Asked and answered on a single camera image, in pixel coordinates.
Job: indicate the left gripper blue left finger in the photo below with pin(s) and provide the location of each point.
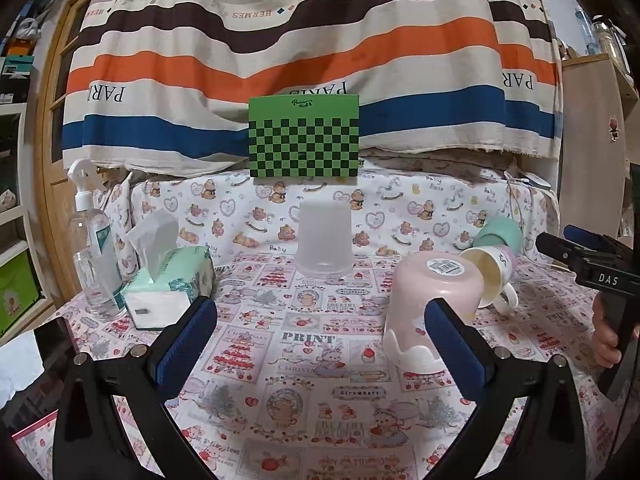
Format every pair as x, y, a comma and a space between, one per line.
90, 441

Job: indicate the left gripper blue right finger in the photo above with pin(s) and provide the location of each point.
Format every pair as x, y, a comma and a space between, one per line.
549, 439

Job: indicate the mint green cup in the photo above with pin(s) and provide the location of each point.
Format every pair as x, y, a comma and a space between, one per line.
500, 231

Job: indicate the frosted translucent cup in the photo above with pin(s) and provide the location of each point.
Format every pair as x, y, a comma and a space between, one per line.
324, 240

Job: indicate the person's right hand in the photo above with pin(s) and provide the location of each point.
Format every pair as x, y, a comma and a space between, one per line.
604, 340

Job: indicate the white and pink face mug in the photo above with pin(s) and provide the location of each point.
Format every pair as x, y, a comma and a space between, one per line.
497, 265

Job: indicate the white charger device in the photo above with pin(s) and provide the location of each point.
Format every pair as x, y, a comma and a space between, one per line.
534, 180

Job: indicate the wooden board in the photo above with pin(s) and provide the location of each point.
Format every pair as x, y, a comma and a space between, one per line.
598, 101

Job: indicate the shelf with boxes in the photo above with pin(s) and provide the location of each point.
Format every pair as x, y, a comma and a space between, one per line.
17, 157

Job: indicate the clear spray bottle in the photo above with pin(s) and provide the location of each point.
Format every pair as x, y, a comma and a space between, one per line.
93, 245

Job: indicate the green storage box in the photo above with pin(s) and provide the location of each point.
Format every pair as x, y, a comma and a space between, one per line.
18, 290

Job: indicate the green tissue pack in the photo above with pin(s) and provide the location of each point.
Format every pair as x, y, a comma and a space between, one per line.
170, 277

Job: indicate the Christmas print tablecloth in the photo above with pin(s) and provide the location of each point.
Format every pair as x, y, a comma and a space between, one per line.
295, 384

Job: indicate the baby bear print cloth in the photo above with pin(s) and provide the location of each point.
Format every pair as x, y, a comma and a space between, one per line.
398, 205

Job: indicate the striped Paris cloth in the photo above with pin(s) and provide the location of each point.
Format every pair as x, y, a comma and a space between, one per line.
163, 86

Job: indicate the green checkered box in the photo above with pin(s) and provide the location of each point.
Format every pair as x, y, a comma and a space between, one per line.
303, 136

